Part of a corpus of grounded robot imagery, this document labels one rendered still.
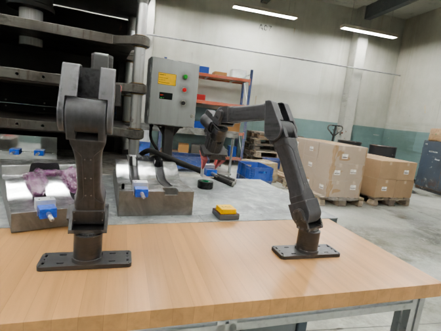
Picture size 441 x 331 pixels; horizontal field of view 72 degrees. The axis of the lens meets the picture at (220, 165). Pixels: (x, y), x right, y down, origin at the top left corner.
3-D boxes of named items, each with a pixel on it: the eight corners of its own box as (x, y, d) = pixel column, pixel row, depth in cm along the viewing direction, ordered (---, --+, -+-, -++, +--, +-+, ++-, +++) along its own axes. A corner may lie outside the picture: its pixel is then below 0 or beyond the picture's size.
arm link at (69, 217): (69, 201, 72) (65, 209, 67) (109, 201, 75) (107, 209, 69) (69, 226, 73) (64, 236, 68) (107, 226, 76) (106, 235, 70)
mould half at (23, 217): (108, 220, 98) (110, 187, 96) (10, 232, 82) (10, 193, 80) (71, 183, 136) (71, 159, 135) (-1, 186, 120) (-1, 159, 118)
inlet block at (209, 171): (222, 182, 119) (223, 169, 118) (210, 182, 117) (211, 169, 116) (210, 176, 131) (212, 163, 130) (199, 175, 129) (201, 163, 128)
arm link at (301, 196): (294, 226, 89) (264, 125, 96) (306, 222, 94) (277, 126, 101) (312, 222, 85) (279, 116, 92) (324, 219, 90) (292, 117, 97)
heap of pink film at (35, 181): (88, 194, 104) (88, 171, 103) (26, 198, 93) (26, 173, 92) (69, 176, 124) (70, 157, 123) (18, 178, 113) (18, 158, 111)
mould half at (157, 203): (191, 215, 112) (195, 179, 110) (117, 216, 103) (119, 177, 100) (165, 182, 158) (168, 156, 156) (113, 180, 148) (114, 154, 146)
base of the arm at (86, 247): (43, 224, 71) (35, 237, 64) (132, 224, 77) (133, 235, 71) (43, 256, 72) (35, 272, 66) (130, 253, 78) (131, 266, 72)
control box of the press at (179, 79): (180, 283, 211) (201, 63, 187) (135, 287, 199) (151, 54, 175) (174, 267, 231) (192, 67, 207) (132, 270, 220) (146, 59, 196)
